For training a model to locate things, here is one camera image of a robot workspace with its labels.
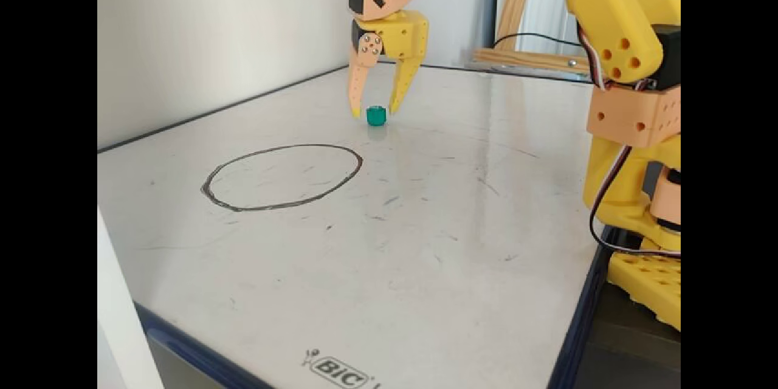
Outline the thin black cable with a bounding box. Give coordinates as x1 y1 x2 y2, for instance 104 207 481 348
492 32 585 49

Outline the black drawn circle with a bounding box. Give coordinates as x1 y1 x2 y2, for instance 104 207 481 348
201 144 364 212

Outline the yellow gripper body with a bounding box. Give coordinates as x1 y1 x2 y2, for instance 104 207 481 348
351 10 429 64

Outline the white whiteboard dark frame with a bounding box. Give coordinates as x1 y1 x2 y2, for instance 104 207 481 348
97 61 611 389

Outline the white upright panel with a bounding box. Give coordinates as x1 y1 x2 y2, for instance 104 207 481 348
97 207 165 389

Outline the yellow perforated robot base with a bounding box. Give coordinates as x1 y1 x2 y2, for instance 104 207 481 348
608 250 681 332

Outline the orange gripper finger with yellow tip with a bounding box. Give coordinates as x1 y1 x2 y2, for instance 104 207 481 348
348 32 384 119

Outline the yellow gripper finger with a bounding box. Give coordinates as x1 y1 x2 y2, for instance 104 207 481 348
389 60 422 115

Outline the striped servo cable at base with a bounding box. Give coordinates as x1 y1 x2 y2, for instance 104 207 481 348
588 146 681 257

